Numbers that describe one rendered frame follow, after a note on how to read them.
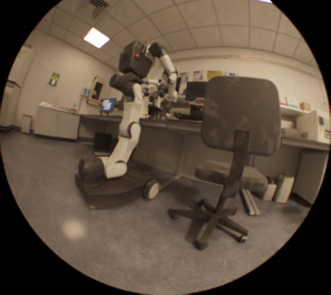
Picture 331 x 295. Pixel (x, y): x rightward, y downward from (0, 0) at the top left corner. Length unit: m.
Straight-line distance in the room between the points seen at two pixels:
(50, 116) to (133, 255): 2.84
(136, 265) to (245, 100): 0.91
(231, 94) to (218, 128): 0.18
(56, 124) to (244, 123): 3.10
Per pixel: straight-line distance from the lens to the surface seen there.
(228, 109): 0.52
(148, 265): 0.66
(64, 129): 3.02
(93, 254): 0.68
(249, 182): 0.58
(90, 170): 0.79
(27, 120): 3.38
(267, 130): 0.54
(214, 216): 0.85
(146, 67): 1.02
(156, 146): 2.01
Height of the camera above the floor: 0.61
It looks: 4 degrees up
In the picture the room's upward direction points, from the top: 10 degrees clockwise
